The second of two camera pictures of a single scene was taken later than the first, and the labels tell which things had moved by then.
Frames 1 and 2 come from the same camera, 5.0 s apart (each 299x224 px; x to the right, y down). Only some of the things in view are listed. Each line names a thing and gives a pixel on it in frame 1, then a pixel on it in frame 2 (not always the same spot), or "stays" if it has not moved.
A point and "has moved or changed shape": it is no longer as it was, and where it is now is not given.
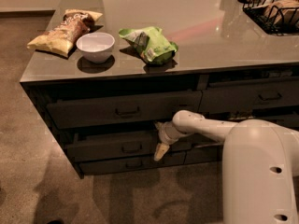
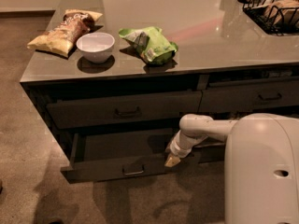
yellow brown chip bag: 62,39 stays
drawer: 121,110 stays
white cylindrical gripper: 164,134 to 178,150
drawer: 119,145 has moved or changed shape
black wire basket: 275,8 stays
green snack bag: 151,43 stays
